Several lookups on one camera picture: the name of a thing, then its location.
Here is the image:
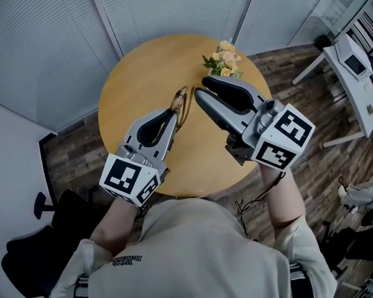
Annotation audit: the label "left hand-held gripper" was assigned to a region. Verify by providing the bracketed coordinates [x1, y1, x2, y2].
[98, 108, 180, 208]

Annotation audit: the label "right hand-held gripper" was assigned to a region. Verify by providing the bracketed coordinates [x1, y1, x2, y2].
[194, 74, 317, 171]

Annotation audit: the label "thin metal-frame eyeglasses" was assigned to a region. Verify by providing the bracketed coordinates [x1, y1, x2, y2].
[169, 85, 196, 130]

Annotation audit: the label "person's right forearm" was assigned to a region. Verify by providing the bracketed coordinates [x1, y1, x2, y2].
[259, 163, 308, 230]

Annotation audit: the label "person's left forearm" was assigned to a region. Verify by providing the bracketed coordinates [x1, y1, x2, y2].
[90, 197, 141, 258]

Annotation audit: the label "yellow flower bouquet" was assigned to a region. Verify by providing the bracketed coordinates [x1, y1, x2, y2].
[201, 39, 245, 79]

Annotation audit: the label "white window blind panel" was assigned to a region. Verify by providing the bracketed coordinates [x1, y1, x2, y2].
[233, 0, 334, 58]
[86, 0, 259, 59]
[0, 0, 122, 133]

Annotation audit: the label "black floor bin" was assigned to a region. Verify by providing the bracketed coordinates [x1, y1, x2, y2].
[316, 35, 333, 52]

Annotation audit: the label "white desk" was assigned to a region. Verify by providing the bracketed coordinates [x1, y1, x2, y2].
[291, 32, 373, 149]

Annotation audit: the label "beige t-shirt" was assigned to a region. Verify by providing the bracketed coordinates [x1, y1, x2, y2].
[49, 197, 339, 298]

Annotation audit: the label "black office chair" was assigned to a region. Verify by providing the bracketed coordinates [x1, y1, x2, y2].
[323, 220, 373, 279]
[1, 187, 113, 292]

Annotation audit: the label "white microwave oven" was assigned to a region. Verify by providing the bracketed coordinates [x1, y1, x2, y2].
[333, 35, 373, 79]

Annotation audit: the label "glass partition panel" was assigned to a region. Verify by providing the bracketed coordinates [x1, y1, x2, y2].
[287, 0, 373, 48]

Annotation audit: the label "black metal railing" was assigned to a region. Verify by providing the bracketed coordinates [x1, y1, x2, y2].
[350, 11, 373, 84]

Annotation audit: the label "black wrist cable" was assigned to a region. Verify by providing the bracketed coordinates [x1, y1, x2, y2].
[135, 205, 152, 221]
[235, 171, 287, 239]

